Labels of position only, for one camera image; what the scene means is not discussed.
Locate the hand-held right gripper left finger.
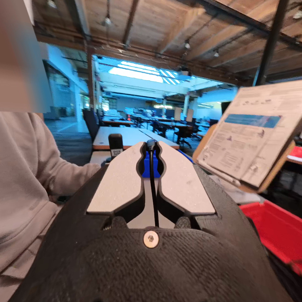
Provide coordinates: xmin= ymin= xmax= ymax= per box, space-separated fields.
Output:
xmin=86 ymin=142 xmax=145 ymax=215

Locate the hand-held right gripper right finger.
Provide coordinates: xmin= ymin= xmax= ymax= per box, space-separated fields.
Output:
xmin=156 ymin=141 xmax=216 ymax=215

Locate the thin black cable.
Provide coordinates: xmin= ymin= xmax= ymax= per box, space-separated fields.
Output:
xmin=146 ymin=139 xmax=159 ymax=227

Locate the red divided bin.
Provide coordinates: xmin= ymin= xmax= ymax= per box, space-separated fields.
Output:
xmin=239 ymin=200 xmax=302 ymax=275

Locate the person's left forearm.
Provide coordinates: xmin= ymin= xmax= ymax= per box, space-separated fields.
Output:
xmin=46 ymin=151 xmax=102 ymax=196

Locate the long office table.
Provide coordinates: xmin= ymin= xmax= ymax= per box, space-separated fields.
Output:
xmin=93 ymin=126 xmax=180 ymax=151

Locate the black office chair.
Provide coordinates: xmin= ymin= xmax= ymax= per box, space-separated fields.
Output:
xmin=82 ymin=109 xmax=99 ymax=142

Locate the blue plastic bin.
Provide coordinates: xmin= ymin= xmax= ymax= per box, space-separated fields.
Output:
xmin=141 ymin=148 xmax=194 ymax=179

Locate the black steel post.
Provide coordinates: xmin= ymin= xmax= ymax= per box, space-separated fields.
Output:
xmin=255 ymin=0 xmax=290 ymax=86

